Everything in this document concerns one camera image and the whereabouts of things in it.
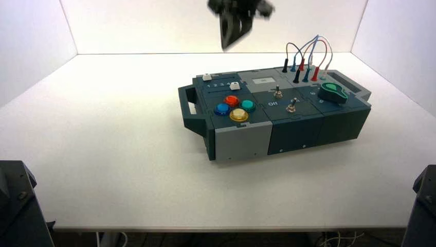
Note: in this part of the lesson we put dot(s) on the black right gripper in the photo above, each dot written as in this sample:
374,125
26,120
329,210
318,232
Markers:
238,6

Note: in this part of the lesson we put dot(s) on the white slider knob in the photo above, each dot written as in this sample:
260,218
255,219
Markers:
234,86
206,77

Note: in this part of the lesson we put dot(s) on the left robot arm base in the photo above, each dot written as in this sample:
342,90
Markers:
18,211

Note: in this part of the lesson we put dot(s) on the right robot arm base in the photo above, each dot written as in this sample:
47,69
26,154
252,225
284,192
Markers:
422,211

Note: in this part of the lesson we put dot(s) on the small white display screen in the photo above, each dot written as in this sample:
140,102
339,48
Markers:
264,80

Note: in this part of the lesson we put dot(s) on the red round push button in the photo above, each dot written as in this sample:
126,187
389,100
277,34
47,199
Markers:
232,100

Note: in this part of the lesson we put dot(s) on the green round push button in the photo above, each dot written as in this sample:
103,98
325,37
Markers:
248,105

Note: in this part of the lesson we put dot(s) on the blue round push button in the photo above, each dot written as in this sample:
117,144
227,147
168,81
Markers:
222,109

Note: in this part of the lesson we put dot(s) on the yellow round push button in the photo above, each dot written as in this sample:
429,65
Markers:
238,114

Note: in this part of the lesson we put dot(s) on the dark grey control box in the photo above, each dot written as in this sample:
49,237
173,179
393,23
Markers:
293,129

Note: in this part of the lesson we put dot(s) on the green rotary knob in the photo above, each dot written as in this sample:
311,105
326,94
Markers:
333,93

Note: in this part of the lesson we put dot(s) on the small metal toggle switch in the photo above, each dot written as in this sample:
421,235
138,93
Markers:
278,92
291,106

